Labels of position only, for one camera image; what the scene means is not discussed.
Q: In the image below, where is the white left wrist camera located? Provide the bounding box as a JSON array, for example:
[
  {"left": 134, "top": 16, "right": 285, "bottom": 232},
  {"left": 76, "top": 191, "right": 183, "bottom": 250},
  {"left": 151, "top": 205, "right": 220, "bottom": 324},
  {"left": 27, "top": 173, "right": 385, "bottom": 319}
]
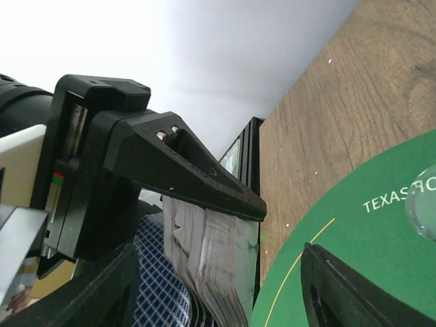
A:
[{"left": 1, "top": 125, "right": 47, "bottom": 311}]

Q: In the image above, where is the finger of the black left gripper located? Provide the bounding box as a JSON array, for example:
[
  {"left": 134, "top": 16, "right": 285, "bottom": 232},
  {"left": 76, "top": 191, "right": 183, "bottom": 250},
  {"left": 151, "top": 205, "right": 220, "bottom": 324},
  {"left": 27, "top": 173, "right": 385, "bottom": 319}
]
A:
[{"left": 104, "top": 112, "right": 266, "bottom": 222}]

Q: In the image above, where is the clear acrylic dealer button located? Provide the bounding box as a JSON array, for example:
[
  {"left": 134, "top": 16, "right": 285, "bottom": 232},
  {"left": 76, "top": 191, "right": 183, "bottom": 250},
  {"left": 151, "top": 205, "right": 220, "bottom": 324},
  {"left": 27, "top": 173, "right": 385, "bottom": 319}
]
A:
[{"left": 405, "top": 165, "right": 435, "bottom": 242}]

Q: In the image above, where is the round green poker mat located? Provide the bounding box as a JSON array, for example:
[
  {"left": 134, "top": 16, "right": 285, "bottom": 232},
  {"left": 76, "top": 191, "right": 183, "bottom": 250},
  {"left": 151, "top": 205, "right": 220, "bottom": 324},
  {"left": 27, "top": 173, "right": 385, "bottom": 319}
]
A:
[{"left": 252, "top": 131, "right": 435, "bottom": 326}]

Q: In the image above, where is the blue patterned card deck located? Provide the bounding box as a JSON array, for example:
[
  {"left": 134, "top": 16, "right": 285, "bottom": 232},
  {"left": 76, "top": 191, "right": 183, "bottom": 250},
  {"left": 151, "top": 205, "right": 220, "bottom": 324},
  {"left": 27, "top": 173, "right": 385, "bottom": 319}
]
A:
[{"left": 132, "top": 197, "right": 259, "bottom": 326}]

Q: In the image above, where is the black enclosure frame post left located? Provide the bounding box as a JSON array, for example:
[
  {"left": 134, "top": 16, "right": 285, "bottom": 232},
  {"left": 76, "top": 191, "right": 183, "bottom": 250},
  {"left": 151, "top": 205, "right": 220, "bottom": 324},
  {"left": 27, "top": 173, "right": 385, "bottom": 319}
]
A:
[{"left": 217, "top": 116, "right": 266, "bottom": 290}]

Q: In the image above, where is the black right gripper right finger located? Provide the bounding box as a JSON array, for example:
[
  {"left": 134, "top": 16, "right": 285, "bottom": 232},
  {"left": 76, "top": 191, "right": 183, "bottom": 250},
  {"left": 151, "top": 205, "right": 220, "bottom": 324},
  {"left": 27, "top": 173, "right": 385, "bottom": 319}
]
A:
[{"left": 300, "top": 243, "right": 435, "bottom": 326}]

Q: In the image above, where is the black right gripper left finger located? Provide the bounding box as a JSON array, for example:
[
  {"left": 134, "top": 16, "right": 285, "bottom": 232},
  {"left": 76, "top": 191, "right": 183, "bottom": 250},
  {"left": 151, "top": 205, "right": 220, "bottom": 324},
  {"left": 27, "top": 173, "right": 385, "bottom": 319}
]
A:
[{"left": 1, "top": 243, "right": 140, "bottom": 326}]

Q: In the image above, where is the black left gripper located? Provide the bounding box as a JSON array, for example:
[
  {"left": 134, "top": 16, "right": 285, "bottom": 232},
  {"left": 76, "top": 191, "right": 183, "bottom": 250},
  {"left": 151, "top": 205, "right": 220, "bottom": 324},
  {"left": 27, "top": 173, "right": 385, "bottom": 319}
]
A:
[{"left": 0, "top": 74, "right": 153, "bottom": 280}]

